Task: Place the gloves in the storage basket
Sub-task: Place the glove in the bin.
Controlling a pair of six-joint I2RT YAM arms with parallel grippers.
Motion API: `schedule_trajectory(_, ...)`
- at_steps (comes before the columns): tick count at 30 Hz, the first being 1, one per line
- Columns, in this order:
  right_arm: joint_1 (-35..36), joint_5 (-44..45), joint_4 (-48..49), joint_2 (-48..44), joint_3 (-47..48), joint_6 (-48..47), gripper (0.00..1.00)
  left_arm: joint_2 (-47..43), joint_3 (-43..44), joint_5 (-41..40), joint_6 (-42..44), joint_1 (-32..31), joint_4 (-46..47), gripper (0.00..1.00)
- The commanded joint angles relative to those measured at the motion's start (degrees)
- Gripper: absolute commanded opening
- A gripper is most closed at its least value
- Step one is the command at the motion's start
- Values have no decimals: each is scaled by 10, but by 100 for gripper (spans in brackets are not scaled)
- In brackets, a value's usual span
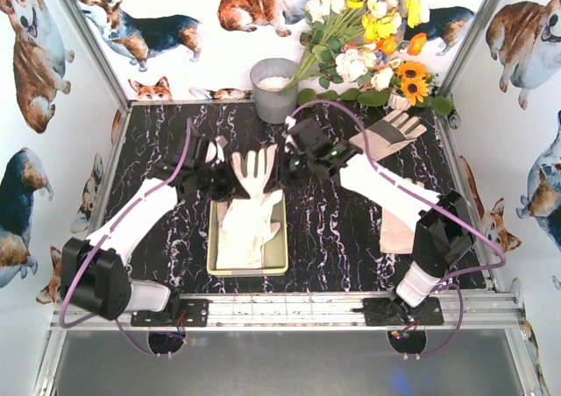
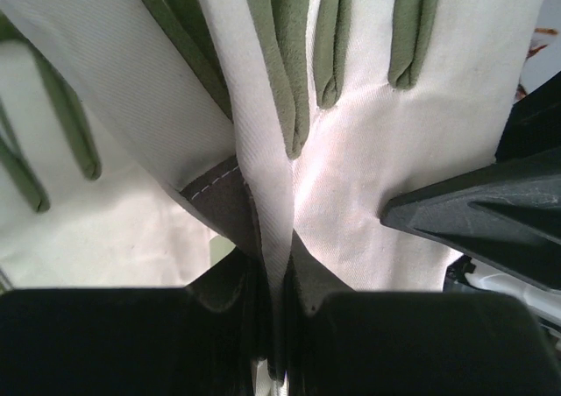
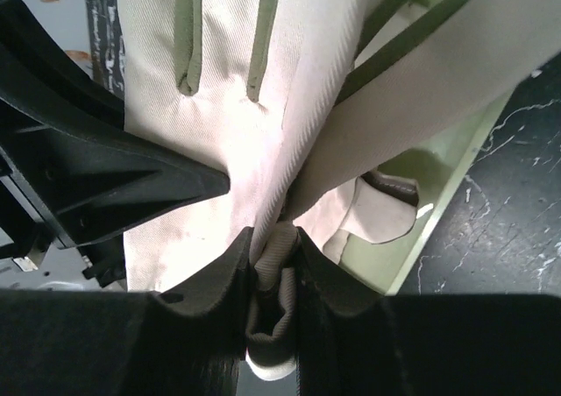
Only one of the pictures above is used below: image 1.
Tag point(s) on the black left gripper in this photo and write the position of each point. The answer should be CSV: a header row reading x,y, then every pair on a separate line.
x,y
223,179

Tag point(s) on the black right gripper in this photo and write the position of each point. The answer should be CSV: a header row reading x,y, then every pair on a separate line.
x,y
283,168

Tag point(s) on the white grey work glove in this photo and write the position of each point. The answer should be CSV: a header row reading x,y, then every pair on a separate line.
x,y
242,248

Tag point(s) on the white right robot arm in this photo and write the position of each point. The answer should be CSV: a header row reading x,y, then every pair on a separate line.
x,y
438,223

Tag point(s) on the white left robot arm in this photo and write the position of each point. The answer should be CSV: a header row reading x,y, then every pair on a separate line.
x,y
94,276

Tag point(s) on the pale green storage basket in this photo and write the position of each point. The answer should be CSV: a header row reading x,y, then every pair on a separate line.
x,y
275,251

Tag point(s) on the grey metal bucket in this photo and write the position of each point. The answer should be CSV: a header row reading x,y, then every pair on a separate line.
x,y
274,93

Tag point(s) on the white ribbed flower pot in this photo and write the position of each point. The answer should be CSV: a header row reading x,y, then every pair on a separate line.
x,y
398,102

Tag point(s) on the artificial flower bouquet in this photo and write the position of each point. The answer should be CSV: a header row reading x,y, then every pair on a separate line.
x,y
370,45

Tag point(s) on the aluminium front frame rail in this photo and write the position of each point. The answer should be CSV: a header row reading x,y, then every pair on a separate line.
x,y
469,309

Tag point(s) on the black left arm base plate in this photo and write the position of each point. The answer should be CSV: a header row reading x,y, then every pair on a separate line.
x,y
179,311

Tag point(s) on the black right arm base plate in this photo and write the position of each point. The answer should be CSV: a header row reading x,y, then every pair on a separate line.
x,y
388,312

